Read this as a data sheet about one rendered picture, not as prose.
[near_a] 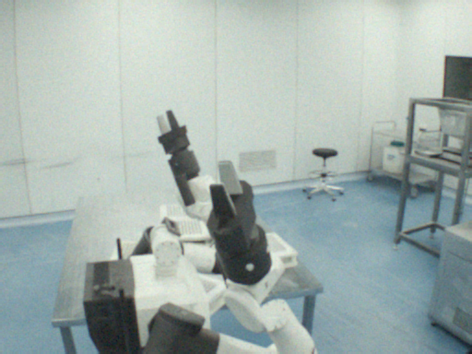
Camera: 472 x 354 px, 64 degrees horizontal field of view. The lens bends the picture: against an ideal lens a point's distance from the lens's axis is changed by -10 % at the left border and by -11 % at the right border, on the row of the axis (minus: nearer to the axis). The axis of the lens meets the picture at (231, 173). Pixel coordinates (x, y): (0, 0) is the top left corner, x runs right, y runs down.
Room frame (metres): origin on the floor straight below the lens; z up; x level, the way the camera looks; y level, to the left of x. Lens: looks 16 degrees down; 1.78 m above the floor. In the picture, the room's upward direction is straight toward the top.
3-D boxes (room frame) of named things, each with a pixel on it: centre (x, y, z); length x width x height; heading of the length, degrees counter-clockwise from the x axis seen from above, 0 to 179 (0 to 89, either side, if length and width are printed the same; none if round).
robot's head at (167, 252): (0.91, 0.16, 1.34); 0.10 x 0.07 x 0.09; 15
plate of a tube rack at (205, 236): (1.96, 0.24, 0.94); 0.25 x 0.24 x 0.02; 99
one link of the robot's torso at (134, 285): (0.90, 0.22, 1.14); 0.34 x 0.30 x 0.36; 15
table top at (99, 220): (2.07, 0.34, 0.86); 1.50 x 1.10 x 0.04; 15
